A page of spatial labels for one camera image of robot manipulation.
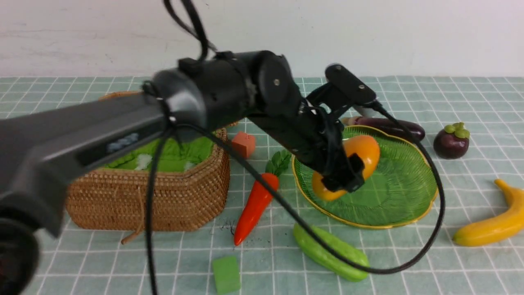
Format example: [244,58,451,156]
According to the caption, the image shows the purple toy eggplant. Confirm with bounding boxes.
[342,116,426,142]

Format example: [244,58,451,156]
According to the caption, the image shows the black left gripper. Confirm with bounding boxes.
[246,98,365,193]

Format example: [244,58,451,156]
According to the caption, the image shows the orange foam cube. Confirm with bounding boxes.
[231,132,256,159]

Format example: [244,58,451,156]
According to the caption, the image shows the orange toy carrot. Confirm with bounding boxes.
[233,150,291,246]

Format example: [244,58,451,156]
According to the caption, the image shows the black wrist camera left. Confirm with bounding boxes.
[325,64,377,108]

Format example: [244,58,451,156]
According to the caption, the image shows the woven rattan basket green lining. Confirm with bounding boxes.
[65,137,230,232]

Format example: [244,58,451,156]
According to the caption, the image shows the orange yellow toy mango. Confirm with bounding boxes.
[311,135,380,201]

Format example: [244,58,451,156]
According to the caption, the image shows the green foam cube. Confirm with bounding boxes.
[212,256,241,295]

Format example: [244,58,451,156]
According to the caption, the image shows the green glass leaf plate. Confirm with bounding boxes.
[291,125,438,229]

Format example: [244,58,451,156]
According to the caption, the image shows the yellow toy banana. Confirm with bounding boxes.
[452,179,524,247]

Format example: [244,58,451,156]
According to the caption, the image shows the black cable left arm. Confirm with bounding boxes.
[144,0,446,295]

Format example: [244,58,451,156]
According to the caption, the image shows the green toy cucumber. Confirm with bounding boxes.
[293,223,369,282]

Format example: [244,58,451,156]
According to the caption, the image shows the woven rattan basket lid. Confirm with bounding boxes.
[98,91,143,101]

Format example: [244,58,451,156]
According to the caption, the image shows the dark purple toy mangosteen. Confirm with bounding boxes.
[434,122,470,159]

